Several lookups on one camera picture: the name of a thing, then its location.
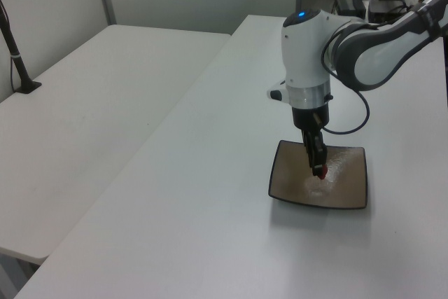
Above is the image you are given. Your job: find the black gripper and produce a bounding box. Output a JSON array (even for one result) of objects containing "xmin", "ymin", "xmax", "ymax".
[{"xmin": 291, "ymin": 103, "xmax": 330, "ymax": 179}]

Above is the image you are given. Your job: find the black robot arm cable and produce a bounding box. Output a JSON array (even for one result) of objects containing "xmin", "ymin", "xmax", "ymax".
[{"xmin": 321, "ymin": 20, "xmax": 372, "ymax": 136}]

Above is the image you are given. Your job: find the square brown ceramic plate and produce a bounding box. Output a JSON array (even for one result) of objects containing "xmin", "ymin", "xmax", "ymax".
[{"xmin": 267, "ymin": 139, "xmax": 369, "ymax": 210}]

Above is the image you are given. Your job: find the black electronics box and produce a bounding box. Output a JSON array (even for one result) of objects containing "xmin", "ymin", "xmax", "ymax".
[
  {"xmin": 367, "ymin": 0, "xmax": 409, "ymax": 22},
  {"xmin": 335, "ymin": 0, "xmax": 367, "ymax": 18}
]

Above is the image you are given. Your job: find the thin black stand cable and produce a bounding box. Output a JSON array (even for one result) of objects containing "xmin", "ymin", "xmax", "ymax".
[{"xmin": 8, "ymin": 54, "xmax": 18, "ymax": 92}]

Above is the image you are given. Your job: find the black camera stand pole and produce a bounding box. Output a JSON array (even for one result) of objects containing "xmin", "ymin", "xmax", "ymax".
[{"xmin": 0, "ymin": 0, "xmax": 43, "ymax": 95}]

